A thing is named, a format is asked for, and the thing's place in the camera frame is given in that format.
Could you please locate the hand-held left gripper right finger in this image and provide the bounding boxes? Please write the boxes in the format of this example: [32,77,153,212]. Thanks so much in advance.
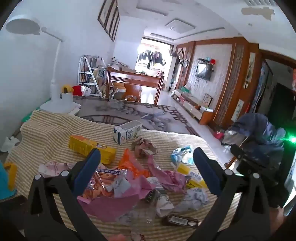
[185,147,271,241]

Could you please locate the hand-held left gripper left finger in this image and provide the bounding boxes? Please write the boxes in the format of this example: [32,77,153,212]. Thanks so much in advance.
[23,148,109,241]

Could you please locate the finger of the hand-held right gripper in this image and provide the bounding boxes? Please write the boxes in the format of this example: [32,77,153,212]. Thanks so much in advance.
[230,144,247,161]

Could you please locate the orange striped snack bag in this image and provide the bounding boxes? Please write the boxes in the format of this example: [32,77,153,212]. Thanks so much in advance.
[79,165,128,200]

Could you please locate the yellow wrapper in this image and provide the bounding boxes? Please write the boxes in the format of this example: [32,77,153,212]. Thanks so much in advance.
[177,163,208,189]

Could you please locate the yellow cardboard box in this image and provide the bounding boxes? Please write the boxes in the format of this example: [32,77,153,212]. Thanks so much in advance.
[69,135,117,165]

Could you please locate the white blue paper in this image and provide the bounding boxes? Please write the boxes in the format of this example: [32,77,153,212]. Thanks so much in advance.
[176,187,210,212]

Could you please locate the blue white wrapper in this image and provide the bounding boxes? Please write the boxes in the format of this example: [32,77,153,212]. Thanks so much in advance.
[171,146,195,165]

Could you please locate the pink white wrapper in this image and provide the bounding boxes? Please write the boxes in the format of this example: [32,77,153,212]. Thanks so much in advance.
[38,162,77,178]

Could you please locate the pink printed plastic bag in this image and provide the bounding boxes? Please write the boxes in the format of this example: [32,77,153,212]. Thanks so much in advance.
[147,155,188,193]

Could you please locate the orange plastic wrapper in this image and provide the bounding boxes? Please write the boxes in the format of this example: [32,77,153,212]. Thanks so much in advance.
[118,148,152,179]

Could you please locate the white milk carton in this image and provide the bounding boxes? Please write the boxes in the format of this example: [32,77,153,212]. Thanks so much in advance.
[113,120,142,145]

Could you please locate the black small box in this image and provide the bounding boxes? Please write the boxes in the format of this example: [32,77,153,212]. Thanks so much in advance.
[161,214,201,229]

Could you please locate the dark foil packet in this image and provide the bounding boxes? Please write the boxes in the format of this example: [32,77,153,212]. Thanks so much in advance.
[146,189,169,204]

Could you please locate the brown paper ball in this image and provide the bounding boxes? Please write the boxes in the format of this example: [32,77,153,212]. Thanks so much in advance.
[131,138,158,159]

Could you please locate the clear plastic wrapper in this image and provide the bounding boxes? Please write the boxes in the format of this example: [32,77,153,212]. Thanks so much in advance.
[118,206,158,228]

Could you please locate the person's right forearm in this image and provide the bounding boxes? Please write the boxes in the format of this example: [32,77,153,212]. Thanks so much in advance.
[269,206,286,237]

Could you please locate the navy jacket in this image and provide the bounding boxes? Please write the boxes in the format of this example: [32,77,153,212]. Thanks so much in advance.
[221,113,287,163]

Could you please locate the yellow striped blanket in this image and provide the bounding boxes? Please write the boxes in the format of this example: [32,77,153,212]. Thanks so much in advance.
[5,110,241,241]

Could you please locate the wooden television cabinet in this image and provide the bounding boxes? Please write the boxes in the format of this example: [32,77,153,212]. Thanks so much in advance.
[173,89,214,126]

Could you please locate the grey patterned rug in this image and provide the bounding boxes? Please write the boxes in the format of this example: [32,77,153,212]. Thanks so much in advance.
[73,96,197,136]

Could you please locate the yellow plastic block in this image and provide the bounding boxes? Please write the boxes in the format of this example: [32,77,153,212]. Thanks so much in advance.
[3,162,18,189]

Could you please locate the white tissue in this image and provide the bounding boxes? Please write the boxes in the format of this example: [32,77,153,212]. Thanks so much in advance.
[0,137,20,152]

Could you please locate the hanging scroll picture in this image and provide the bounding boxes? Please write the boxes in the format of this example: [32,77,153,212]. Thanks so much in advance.
[246,53,255,84]

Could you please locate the teal plastic object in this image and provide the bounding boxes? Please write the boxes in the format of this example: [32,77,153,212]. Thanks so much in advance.
[0,161,16,200]

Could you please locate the wooden bench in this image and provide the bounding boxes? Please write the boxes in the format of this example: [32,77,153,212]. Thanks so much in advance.
[105,66,164,105]

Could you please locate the hanging laundry clothes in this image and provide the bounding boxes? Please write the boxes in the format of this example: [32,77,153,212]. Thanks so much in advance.
[137,49,166,66]

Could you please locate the square ceiling light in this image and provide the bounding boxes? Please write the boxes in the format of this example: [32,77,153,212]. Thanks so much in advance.
[165,19,196,34]

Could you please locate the wall television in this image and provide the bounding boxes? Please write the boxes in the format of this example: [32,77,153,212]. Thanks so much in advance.
[195,62,212,81]

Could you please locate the wall shelf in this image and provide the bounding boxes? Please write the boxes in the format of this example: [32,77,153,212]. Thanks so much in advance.
[197,57,216,65]

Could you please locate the framed wall picture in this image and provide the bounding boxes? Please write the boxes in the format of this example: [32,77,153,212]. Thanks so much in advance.
[97,0,115,28]
[104,3,118,35]
[112,16,121,42]
[109,10,120,40]

